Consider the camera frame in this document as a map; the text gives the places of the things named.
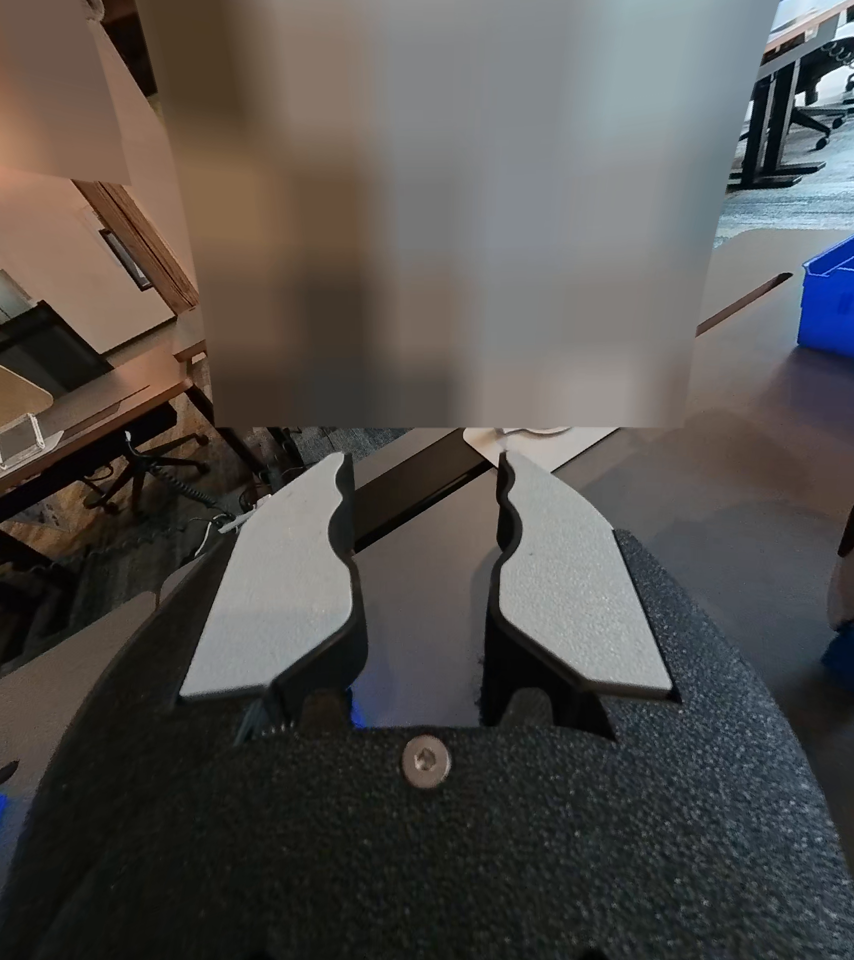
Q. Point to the black office chair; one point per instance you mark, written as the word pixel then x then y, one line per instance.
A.
pixel 97 405
pixel 832 83

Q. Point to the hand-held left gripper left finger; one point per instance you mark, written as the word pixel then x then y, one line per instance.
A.
pixel 277 600

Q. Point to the framed wall picture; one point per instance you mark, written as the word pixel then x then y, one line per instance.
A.
pixel 127 258

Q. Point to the wooden background desk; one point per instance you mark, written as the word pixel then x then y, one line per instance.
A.
pixel 794 60
pixel 52 435

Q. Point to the clear acrylic stand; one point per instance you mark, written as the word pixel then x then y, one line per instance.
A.
pixel 22 443

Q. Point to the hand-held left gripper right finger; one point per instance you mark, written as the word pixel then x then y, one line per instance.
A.
pixel 584 600

